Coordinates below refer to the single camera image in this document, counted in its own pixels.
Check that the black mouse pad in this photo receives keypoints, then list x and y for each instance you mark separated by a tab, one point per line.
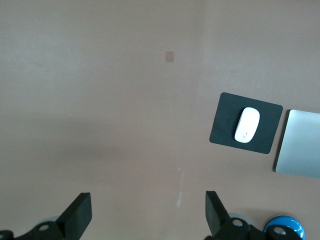
225	125

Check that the silver closed laptop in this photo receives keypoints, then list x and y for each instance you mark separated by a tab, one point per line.
300	145

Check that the white computer mouse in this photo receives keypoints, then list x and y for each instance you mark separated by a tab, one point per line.
247	125

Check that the brown tape patch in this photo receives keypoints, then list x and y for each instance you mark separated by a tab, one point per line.
169	56

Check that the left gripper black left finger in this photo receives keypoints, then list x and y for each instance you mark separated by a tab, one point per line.
75	217

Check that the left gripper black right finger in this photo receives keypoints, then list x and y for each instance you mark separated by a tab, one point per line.
217	215

